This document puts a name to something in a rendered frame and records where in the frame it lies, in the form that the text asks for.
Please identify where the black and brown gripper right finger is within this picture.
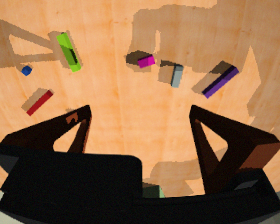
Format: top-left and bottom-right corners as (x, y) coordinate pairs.
(189, 105), (280, 194)

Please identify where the purple rod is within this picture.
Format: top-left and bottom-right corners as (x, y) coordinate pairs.
(202, 65), (239, 99)

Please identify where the small magenta block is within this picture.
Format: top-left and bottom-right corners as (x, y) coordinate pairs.
(138, 54), (155, 69)

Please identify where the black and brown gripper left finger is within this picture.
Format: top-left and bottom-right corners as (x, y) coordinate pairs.
(0, 105), (92, 153)

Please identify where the lime green rod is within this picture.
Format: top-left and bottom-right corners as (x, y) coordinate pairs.
(56, 33), (81, 72)

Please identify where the red rod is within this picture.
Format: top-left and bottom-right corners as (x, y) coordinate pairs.
(26, 90), (53, 116)

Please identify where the small blue cube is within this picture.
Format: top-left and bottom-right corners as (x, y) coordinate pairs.
(21, 65), (32, 76)

